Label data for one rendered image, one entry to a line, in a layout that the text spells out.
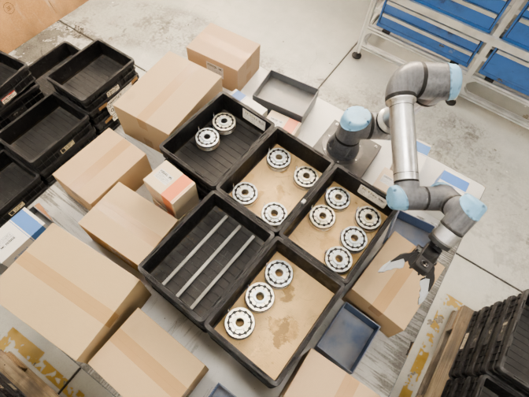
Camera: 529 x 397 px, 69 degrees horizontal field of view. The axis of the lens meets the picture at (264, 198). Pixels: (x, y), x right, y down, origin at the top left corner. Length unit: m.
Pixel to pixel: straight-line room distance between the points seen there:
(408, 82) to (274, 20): 2.48
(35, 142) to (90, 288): 1.28
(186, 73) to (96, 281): 1.00
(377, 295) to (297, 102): 1.01
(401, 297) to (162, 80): 1.35
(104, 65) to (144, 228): 1.37
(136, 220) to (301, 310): 0.70
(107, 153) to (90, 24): 2.19
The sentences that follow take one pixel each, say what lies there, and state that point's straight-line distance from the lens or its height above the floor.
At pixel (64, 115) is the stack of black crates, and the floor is 0.38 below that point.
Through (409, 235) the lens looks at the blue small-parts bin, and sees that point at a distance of 1.78.
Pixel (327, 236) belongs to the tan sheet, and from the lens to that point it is 1.53.
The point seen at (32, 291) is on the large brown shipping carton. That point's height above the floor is 0.90.
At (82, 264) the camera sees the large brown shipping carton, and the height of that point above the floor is 0.90.
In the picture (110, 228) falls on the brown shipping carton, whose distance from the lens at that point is 1.55.
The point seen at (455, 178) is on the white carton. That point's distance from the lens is 1.91.
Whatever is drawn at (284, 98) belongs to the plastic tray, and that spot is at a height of 0.75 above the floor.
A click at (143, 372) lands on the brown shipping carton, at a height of 0.86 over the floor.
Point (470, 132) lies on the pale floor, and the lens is 3.28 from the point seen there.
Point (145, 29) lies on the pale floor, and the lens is 3.64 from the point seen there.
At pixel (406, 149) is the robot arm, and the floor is 1.27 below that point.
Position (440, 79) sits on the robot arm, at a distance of 1.38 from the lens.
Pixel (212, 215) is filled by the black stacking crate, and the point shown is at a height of 0.83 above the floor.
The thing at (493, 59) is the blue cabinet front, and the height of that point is 0.46.
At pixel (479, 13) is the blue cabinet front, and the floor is 0.69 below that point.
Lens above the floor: 2.21
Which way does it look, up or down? 62 degrees down
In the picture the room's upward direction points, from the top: 6 degrees clockwise
